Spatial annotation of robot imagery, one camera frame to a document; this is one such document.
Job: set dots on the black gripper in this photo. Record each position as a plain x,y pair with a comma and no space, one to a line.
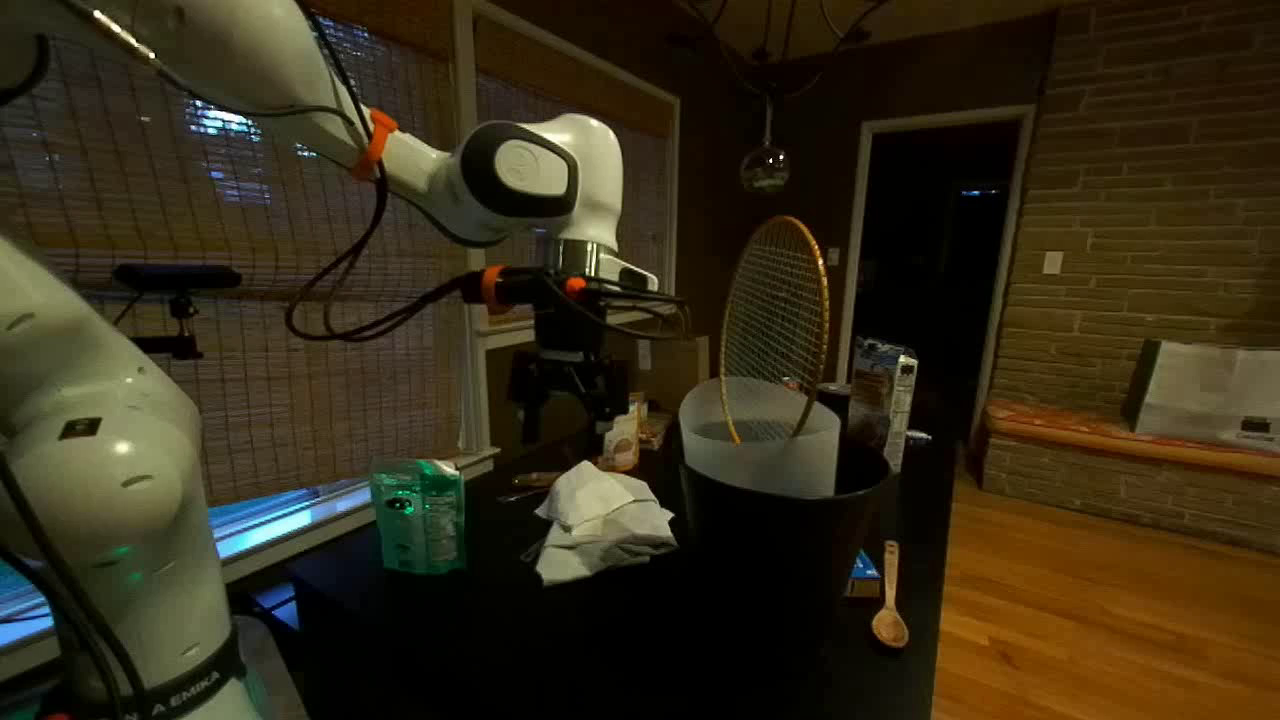
569,323

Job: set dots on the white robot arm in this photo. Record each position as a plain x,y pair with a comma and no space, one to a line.
101,448

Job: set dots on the black bin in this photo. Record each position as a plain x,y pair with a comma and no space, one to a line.
771,568

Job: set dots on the white crumpled cloth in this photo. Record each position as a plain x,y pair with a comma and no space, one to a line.
599,522

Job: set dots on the green carton box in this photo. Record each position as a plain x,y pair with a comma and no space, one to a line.
420,518

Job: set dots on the wooden badminton racket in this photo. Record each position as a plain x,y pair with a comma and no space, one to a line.
773,331

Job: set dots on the hanging glass ball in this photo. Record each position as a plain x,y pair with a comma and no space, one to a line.
765,164

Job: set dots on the snack bag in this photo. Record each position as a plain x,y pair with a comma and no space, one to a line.
882,397

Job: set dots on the wooden spoon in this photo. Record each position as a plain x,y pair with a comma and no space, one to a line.
891,623

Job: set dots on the white paper bag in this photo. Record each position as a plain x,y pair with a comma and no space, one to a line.
1205,393

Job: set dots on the black camera on mount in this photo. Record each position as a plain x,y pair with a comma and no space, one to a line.
177,286

